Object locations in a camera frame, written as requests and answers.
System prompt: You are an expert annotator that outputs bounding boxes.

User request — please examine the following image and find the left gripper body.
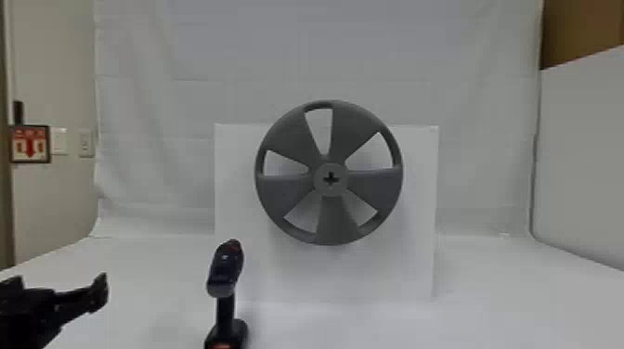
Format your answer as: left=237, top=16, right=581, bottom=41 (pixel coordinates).
left=0, top=274, right=62, bottom=349

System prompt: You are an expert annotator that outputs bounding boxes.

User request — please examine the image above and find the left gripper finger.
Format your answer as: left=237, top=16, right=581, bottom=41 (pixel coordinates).
left=53, top=272, right=110, bottom=326

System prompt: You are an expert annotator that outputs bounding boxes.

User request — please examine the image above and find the drill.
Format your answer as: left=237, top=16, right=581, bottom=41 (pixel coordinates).
left=203, top=239, right=250, bottom=349

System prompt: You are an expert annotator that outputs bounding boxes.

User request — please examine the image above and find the grey wheel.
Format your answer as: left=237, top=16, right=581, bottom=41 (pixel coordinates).
left=253, top=99, right=405, bottom=246

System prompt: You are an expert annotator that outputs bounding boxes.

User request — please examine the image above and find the white panel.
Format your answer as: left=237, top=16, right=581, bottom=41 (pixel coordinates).
left=531, top=45, right=624, bottom=272
left=214, top=123, right=439, bottom=302

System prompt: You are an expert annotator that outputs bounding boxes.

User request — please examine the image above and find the white wall switch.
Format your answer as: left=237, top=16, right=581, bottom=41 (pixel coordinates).
left=78, top=128, right=96, bottom=159
left=50, top=127, right=70, bottom=156

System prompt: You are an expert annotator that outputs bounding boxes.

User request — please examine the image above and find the red wall sign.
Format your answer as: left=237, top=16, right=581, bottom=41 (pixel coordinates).
left=7, top=124, right=52, bottom=164

